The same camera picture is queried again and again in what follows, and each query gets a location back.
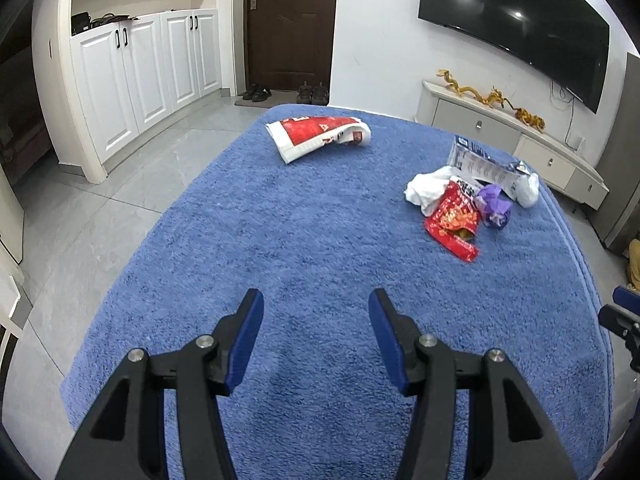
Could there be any grey doormat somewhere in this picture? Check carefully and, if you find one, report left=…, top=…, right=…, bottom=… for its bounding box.
left=235, top=91, right=328, bottom=107

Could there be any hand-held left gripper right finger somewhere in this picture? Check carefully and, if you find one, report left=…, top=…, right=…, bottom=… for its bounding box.
left=368, top=288, right=578, bottom=480

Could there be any blue and white carton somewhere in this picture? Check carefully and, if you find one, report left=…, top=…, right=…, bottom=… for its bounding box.
left=446, top=136, right=531, bottom=196

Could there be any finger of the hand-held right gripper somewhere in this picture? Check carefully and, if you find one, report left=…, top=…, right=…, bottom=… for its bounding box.
left=598, top=304, right=640, bottom=341
left=612, top=285, right=640, bottom=307

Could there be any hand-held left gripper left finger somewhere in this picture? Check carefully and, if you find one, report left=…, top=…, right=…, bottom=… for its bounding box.
left=55, top=288, right=265, bottom=480

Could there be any small purple wrapper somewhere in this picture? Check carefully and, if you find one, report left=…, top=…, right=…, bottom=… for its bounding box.
left=473, top=184, right=513, bottom=231

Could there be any tan cloth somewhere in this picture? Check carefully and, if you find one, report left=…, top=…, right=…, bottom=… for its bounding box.
left=627, top=239, right=640, bottom=291

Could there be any white built-in cabinet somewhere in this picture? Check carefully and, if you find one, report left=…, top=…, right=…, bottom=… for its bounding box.
left=32, top=0, right=223, bottom=185

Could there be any television cable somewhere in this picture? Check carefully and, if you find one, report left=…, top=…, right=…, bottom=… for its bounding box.
left=550, top=80, right=576, bottom=143

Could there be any white crumpled paper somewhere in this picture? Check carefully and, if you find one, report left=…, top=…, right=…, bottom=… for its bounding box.
left=515, top=172, right=541, bottom=208

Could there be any white television cabinet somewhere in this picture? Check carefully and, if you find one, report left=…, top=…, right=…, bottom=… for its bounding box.
left=414, top=79, right=610, bottom=211

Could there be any white crumpled plastic bag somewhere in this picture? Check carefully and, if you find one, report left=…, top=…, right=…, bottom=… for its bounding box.
left=405, top=166, right=453, bottom=216

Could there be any dark bag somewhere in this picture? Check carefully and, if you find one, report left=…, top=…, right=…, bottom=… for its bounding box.
left=90, top=12, right=141, bottom=26

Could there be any red and white plastic bag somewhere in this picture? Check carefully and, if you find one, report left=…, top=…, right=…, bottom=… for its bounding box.
left=265, top=115, right=372, bottom=164

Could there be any tall grey cabinet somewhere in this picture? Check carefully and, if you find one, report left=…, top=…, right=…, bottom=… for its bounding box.
left=587, top=51, right=640, bottom=251

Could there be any dark brown door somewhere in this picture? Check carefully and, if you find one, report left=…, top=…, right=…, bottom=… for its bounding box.
left=245, top=0, right=337, bottom=93

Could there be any orange-red snack packet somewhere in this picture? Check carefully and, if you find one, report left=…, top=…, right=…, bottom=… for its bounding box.
left=424, top=180, right=482, bottom=263

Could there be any black wall television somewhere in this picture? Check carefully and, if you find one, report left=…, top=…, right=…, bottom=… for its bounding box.
left=417, top=0, right=612, bottom=114

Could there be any blue fluffy rug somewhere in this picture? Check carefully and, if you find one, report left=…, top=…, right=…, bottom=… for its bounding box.
left=60, top=104, right=615, bottom=480

